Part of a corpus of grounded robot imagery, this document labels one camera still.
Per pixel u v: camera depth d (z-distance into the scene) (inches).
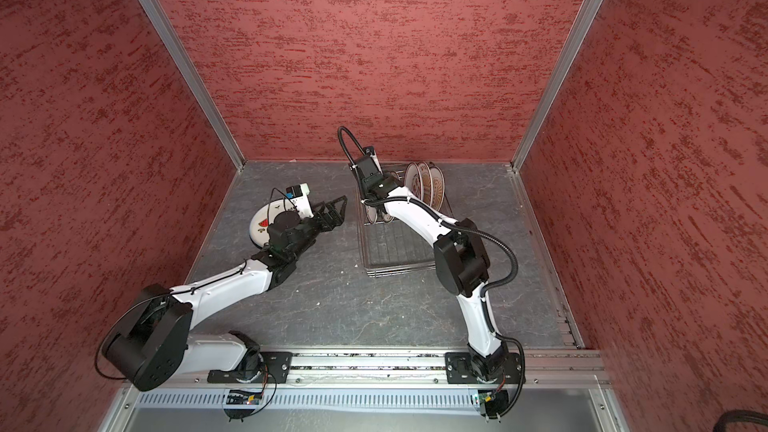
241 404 28.6
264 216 39.6
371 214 38.6
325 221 28.9
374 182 28.0
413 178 39.1
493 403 27.7
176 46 33.7
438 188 37.8
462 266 20.8
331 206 29.1
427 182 35.3
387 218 39.6
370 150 31.8
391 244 37.4
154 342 16.6
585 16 31.3
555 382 29.3
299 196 28.4
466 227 21.2
